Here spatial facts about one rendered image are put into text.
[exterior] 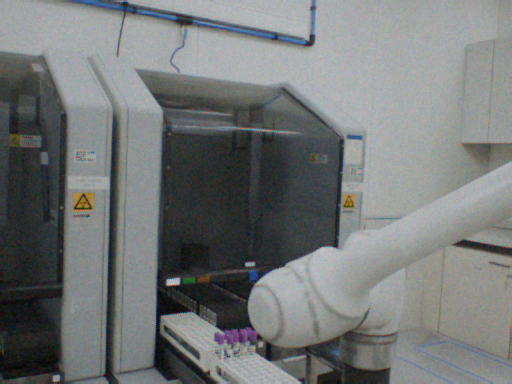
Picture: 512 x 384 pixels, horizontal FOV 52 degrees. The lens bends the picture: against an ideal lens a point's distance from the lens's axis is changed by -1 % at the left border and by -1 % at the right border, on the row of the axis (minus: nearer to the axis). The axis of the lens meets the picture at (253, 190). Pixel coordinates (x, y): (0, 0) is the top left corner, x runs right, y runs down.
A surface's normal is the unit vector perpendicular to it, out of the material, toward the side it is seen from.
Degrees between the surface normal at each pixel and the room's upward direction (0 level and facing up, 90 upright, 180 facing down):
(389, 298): 89
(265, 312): 95
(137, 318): 90
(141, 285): 90
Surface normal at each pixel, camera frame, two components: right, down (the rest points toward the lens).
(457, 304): -0.86, -0.01
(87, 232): 0.52, 0.07
